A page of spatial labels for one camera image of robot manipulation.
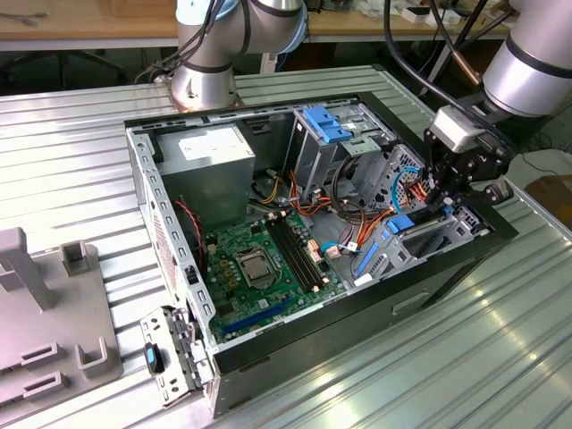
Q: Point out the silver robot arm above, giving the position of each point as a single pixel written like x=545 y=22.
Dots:
x=527 y=71

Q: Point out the CPU socket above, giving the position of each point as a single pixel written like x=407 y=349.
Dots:
x=253 y=268

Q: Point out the black RAM slot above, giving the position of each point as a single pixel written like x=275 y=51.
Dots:
x=300 y=250
x=286 y=250

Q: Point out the grey parts rack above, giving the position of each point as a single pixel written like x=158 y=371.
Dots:
x=58 y=313

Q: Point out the grey power supply unit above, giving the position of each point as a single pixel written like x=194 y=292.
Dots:
x=210 y=187

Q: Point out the blue drive latch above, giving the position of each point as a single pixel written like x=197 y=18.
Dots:
x=328 y=125

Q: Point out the green motherboard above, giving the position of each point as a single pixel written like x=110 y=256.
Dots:
x=243 y=308

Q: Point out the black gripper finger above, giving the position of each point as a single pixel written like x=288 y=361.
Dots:
x=489 y=193
x=435 y=161

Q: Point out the grey disk bay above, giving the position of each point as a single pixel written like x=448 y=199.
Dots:
x=429 y=243

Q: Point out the metal expansion bracket latch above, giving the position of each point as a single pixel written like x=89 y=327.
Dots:
x=174 y=357

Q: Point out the silver drive cage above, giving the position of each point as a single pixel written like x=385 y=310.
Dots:
x=313 y=165

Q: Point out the black case fan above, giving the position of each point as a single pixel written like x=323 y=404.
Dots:
x=190 y=232

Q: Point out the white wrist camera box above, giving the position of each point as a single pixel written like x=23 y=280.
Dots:
x=458 y=129

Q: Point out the black PC case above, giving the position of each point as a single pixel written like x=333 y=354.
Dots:
x=357 y=322

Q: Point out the wooden desk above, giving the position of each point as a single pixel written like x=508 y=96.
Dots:
x=357 y=24
x=67 y=24

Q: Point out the white label tag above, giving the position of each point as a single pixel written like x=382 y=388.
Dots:
x=364 y=280

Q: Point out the blue expansion slot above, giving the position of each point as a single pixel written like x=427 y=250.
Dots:
x=257 y=316

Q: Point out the brown cardboard box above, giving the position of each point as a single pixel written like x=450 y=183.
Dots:
x=554 y=194

